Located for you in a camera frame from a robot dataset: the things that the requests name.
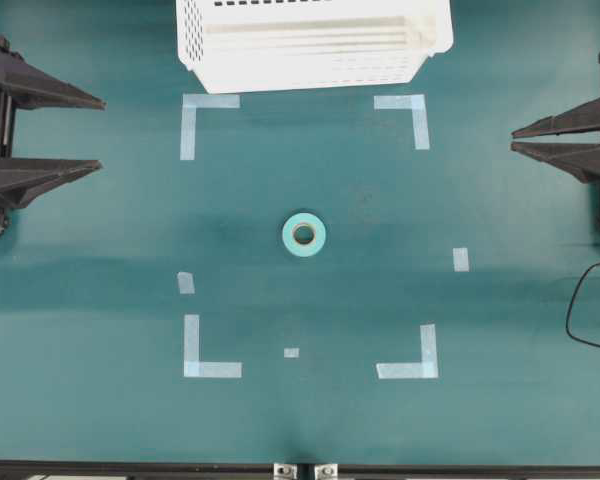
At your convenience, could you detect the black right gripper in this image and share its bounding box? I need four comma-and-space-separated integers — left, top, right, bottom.
511, 53, 600, 207

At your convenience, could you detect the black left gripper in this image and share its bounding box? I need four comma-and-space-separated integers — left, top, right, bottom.
0, 36, 105, 236

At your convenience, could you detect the teal masking tape roll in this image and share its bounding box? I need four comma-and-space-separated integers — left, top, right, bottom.
281, 212, 327, 258

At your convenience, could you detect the white perforated plastic basket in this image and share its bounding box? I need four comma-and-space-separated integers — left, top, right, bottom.
175, 0, 454, 94

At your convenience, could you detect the small bottom tape square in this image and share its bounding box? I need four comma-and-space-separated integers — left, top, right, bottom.
283, 347, 300, 359

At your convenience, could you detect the black cable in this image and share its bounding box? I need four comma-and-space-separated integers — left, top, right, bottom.
565, 260, 600, 352

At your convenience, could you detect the left metal table bracket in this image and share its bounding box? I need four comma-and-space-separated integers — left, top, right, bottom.
273, 463, 298, 480

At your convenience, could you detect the metal table bracket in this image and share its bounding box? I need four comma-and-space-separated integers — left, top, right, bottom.
273, 463, 298, 480
314, 463, 338, 480

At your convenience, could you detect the right metal table bracket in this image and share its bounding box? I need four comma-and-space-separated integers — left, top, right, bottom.
314, 463, 338, 480

